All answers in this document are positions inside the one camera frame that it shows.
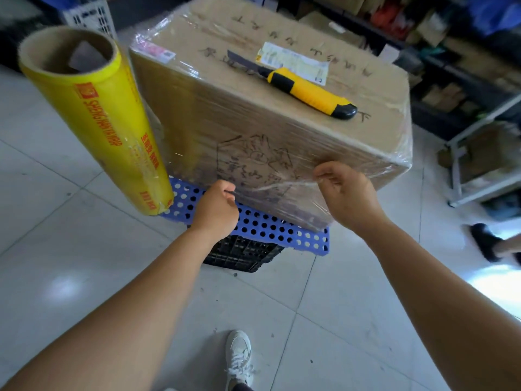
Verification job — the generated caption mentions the yellow black utility knife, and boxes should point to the yellow black utility knife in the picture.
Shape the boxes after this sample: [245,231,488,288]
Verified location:
[226,49,358,121]

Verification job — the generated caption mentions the large brown cardboard box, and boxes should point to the large brown cardboard box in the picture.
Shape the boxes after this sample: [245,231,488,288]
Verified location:
[129,0,414,232]

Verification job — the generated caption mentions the person's right forearm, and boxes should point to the person's right forearm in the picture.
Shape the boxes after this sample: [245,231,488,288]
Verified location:
[358,218,521,391]

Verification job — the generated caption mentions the person's left forearm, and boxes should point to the person's left forearm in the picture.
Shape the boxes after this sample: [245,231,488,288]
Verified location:
[0,228,214,391]

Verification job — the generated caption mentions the blue perforated plastic pallet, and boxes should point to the blue perforated plastic pallet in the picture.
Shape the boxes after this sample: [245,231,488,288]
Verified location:
[161,176,331,257]

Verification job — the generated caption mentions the person's right hand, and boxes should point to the person's right hand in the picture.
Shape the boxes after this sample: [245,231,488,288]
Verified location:
[312,160,387,237]

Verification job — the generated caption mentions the green fabric sack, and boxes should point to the green fabric sack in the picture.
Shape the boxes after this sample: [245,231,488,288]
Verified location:
[0,0,46,25]

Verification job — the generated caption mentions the person's left hand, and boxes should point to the person's left hand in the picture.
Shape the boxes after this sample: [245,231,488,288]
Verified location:
[189,179,240,245]

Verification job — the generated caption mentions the white metal rack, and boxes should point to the white metal rack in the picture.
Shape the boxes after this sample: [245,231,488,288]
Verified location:
[446,93,521,208]

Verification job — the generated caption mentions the red plastic bag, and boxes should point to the red plastic bag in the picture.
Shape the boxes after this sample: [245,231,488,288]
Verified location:
[369,2,408,37]

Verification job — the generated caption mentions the yellow stretch film roll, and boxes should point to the yellow stretch film roll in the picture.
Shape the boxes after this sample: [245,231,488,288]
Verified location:
[17,25,175,216]

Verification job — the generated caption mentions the person's left shoe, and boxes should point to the person's left shoe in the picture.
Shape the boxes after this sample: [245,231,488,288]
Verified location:
[225,330,254,389]

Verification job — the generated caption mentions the black plastic crate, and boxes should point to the black plastic crate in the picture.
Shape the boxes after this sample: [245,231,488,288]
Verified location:
[0,8,62,74]
[202,235,285,273]

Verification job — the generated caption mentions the white plastic basket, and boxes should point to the white plastic basket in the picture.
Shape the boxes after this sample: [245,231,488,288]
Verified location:
[61,0,119,39]

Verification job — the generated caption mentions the blue plastic bag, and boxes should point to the blue plastic bag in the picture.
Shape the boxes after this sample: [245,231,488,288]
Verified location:
[34,0,103,11]
[467,0,521,36]

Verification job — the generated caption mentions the film covered cardboard box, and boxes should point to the film covered cardboard box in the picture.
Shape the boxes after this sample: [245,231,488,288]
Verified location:
[437,122,521,184]

